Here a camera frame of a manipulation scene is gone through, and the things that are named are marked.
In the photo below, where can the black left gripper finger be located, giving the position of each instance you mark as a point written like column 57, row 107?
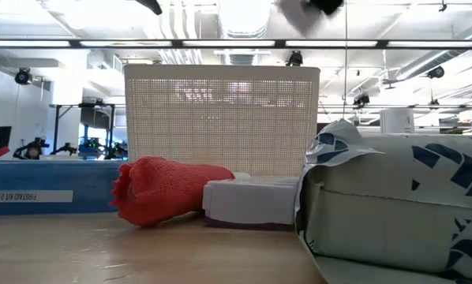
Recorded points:
column 151, row 4

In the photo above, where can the red mesh bandage roll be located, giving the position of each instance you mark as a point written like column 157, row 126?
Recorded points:
column 161, row 189

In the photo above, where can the blue first aid kit box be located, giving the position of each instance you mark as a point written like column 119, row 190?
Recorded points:
column 42, row 177

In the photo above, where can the long white plastic box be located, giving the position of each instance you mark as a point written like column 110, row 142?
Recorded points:
column 252, row 201

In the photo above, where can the white blue-patterned pouch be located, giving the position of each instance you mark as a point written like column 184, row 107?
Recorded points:
column 386, row 213

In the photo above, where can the background black robot arm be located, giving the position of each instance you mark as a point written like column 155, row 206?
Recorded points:
column 66, row 149
column 32, row 150

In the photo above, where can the white perforated plastic basket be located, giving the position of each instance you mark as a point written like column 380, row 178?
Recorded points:
column 220, row 118

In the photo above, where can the thin vertical pole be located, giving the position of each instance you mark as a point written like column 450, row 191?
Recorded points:
column 345, row 79

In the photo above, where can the black ceiling spotlight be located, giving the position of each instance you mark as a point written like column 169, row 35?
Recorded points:
column 361, row 99
column 435, row 72
column 23, row 76

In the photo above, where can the white cylindrical container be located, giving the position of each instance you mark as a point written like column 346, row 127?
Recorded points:
column 397, row 120

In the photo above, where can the black clamp under rail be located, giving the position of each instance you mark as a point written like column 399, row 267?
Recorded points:
column 295, row 59

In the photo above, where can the black horizontal overhead rail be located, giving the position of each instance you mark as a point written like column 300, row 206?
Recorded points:
column 378, row 43

